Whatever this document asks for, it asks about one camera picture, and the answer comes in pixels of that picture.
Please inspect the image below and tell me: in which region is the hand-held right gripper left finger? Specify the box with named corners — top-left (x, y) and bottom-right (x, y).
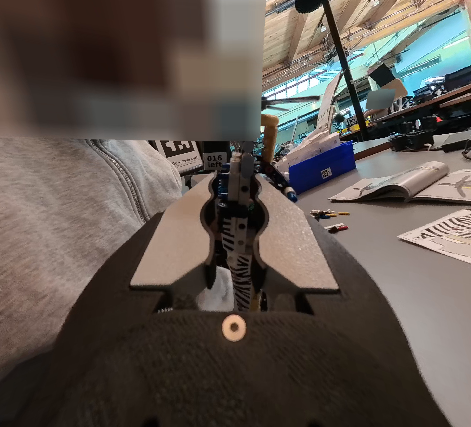
top-left (130, 172), bottom-right (221, 291)

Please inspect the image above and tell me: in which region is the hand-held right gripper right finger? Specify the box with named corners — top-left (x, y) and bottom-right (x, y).
top-left (254, 173), bottom-right (340, 293)

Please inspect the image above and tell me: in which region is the lego helicopter model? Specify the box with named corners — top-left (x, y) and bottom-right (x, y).
top-left (217, 95), bottom-right (321, 313)

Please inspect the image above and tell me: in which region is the lego instruction booklet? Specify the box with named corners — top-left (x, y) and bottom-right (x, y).
top-left (328, 161), bottom-right (471, 204)

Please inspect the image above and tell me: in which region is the black framed sign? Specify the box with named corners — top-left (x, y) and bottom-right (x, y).
top-left (153, 140), bottom-right (204, 177)

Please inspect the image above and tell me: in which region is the blue plastic bin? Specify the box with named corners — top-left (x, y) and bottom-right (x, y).
top-left (288, 141), bottom-right (357, 195)

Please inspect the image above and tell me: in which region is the grey zip hoodie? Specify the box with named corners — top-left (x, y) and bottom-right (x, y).
top-left (0, 138), bottom-right (183, 380)

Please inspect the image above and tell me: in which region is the clipped printed sheet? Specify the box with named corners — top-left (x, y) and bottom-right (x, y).
top-left (316, 71), bottom-right (344, 135)

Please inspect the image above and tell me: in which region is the zebra striped sticker sheet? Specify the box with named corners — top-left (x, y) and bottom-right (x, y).
top-left (397, 208), bottom-right (471, 264)

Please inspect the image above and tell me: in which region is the black charging dock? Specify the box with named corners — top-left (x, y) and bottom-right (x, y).
top-left (390, 116), bottom-right (436, 151)

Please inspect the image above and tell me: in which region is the black board book stand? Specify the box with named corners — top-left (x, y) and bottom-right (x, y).
top-left (368, 63), bottom-right (408, 111)

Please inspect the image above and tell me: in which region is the black power adapter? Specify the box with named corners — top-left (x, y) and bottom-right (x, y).
top-left (442, 131), bottom-right (471, 152)

